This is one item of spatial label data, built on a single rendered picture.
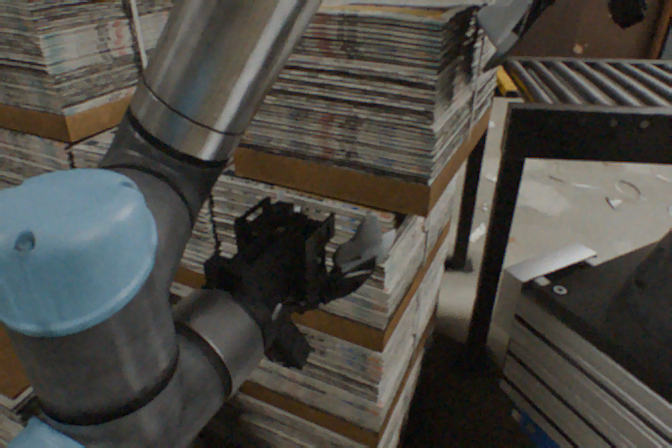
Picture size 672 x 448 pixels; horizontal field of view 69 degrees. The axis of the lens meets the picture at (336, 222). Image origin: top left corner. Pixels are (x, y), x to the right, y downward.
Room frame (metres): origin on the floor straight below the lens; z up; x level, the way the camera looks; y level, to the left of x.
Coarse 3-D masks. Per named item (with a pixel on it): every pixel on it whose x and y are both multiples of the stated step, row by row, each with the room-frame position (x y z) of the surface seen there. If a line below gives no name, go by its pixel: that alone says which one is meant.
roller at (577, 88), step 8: (552, 64) 1.50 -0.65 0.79; (560, 64) 1.48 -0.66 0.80; (552, 72) 1.46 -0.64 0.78; (560, 72) 1.41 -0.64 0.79; (568, 72) 1.38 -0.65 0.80; (560, 80) 1.37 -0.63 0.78; (568, 80) 1.33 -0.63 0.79; (576, 80) 1.30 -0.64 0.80; (568, 88) 1.29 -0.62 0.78; (576, 88) 1.25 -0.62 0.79; (584, 88) 1.23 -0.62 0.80; (576, 96) 1.22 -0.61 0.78; (584, 96) 1.18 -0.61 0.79; (592, 96) 1.16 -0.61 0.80; (600, 96) 1.16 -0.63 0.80; (592, 104) 1.12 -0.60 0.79; (600, 104) 1.10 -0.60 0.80; (608, 104) 1.09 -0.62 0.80
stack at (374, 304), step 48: (0, 144) 0.85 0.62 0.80; (48, 144) 0.79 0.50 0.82; (96, 144) 0.77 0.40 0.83; (240, 192) 0.62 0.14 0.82; (288, 192) 0.59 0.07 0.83; (192, 240) 0.66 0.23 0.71; (336, 240) 0.55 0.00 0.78; (432, 240) 0.72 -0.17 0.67; (192, 288) 0.68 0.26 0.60; (384, 288) 0.52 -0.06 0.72; (432, 288) 0.78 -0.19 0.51; (288, 384) 0.59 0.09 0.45; (336, 384) 0.55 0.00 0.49; (384, 384) 0.54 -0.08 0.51; (240, 432) 0.65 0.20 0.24; (288, 432) 0.59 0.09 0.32; (384, 432) 0.57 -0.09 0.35
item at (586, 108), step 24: (528, 120) 1.06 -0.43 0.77; (552, 120) 1.05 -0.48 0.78; (576, 120) 1.04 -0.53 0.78; (600, 120) 1.04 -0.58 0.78; (624, 120) 1.03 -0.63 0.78; (648, 120) 1.03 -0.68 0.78; (504, 144) 1.07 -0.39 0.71; (528, 144) 1.05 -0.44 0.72; (552, 144) 1.05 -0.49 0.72; (576, 144) 1.04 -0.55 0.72; (600, 144) 1.04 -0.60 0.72; (624, 144) 1.03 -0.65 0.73; (648, 144) 1.02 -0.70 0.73
